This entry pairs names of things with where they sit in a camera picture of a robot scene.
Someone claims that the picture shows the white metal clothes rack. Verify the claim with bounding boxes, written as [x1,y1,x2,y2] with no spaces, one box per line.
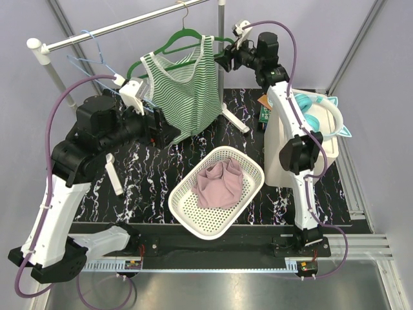
[26,0,251,196]

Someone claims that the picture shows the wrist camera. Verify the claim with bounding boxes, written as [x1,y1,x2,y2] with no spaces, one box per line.
[232,20,252,50]
[119,78,149,115]

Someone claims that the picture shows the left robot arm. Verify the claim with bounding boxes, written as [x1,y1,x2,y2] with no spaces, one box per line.
[8,96,181,284]

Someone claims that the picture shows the pink tank top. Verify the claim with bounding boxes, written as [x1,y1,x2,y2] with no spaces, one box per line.
[192,158,243,209]

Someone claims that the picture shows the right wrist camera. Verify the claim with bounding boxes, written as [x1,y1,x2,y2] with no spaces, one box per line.
[232,20,252,50]

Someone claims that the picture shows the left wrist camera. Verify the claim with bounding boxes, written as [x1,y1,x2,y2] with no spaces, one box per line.
[119,78,149,115]

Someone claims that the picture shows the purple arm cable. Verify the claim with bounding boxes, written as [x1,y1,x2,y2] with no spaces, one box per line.
[14,74,123,298]
[245,20,348,282]

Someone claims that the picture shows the green striped tank top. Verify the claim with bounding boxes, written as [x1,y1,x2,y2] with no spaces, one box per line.
[140,36,222,144]

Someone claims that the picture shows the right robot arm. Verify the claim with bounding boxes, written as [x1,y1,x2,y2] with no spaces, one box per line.
[215,30,323,256]

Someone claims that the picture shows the green plastic hanger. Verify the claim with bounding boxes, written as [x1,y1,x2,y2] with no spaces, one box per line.
[126,28,234,78]

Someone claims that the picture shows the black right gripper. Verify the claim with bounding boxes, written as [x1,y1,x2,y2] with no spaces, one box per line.
[212,36,261,74]

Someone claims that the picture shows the white storage bin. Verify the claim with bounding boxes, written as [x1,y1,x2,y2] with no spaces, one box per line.
[264,91,339,188]

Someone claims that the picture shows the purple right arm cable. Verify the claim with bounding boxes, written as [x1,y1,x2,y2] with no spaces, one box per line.
[245,20,348,282]

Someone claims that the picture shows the white perforated plastic basket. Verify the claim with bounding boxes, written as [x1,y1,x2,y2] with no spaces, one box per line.
[168,146,264,240]

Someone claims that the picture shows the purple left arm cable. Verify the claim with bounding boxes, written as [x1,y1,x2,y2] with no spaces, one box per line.
[14,74,123,298]

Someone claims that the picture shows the green circuit board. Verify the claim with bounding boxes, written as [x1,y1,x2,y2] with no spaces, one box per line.
[259,105,271,123]

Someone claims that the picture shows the light blue wire hanger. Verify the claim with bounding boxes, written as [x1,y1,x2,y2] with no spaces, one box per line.
[66,30,156,112]

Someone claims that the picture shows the teal cat ear headphones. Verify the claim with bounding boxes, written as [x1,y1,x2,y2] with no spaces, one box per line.
[293,90,352,141]

